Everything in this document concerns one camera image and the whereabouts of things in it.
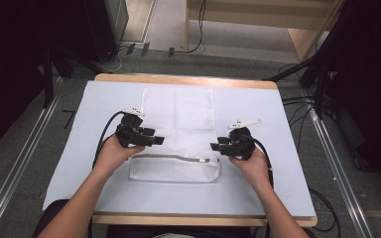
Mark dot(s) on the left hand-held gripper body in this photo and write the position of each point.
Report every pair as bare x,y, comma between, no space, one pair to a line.
130,130

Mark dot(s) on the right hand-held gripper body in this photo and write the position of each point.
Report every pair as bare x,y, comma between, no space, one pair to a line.
239,142

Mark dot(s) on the white mesh laundry bag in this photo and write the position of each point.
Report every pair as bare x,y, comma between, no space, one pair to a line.
185,132

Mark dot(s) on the person's right hand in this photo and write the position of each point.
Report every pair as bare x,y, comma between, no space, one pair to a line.
253,168

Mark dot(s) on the person's left hand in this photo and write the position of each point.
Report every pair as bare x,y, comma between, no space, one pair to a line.
112,155

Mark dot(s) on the pale blue table sheet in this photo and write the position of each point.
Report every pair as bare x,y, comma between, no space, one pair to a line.
261,185

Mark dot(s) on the wooden table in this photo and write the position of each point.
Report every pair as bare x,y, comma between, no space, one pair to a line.
185,79

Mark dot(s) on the person's dark clothing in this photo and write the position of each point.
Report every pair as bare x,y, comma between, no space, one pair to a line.
135,231

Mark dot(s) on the black metal stand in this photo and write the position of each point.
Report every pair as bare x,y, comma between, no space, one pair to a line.
48,79
319,89

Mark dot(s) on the black cabinet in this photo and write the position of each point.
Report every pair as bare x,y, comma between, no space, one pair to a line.
102,23

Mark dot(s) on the light wooden furniture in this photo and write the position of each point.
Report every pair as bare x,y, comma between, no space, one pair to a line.
261,20

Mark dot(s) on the black curtain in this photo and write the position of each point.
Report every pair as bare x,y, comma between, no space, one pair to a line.
10,59
370,82

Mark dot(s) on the metal floor rail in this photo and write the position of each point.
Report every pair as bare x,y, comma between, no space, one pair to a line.
16,168
340,172

